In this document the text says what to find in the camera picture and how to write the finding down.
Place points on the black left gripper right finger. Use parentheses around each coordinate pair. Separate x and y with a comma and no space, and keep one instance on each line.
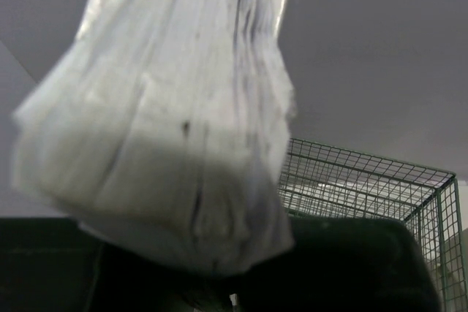
(341,264)

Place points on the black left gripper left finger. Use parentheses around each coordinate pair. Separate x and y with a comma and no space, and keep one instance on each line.
(48,264)

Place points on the Canon manual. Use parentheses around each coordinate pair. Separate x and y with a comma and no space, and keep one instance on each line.
(163,129)

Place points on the green wire mesh organizer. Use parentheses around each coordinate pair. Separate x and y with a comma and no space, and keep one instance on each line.
(323,180)

